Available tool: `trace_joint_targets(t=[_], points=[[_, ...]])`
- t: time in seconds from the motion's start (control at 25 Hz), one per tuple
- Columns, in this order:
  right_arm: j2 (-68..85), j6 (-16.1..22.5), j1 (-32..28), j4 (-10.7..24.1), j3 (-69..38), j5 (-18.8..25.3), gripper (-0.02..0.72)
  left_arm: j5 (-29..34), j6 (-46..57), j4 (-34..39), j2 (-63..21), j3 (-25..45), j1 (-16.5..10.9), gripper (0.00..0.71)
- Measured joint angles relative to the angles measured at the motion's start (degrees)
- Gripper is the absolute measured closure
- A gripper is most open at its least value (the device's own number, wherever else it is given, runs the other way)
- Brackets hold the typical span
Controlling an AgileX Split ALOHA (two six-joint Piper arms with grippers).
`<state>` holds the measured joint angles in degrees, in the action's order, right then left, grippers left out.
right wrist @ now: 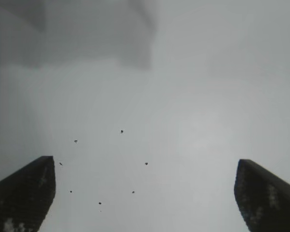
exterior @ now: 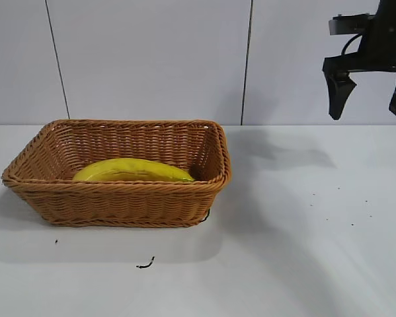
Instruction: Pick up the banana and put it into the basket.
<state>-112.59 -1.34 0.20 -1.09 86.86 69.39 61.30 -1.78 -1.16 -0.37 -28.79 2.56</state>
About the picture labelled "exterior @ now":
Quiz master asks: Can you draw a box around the brown woven wicker basket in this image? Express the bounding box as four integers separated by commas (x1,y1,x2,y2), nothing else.
1,119,233,229

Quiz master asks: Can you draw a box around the black scrap of wire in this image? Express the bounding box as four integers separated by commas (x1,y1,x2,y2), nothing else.
136,256,156,269

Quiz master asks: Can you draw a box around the yellow banana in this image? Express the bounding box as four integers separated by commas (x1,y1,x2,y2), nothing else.
72,157,196,184

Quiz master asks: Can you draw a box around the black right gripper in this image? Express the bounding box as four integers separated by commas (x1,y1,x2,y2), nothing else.
322,0,396,122

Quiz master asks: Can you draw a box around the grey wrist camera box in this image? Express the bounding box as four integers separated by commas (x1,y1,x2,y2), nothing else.
328,13,371,36

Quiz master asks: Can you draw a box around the black camera cable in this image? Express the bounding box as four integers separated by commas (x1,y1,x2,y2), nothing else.
340,32,364,55

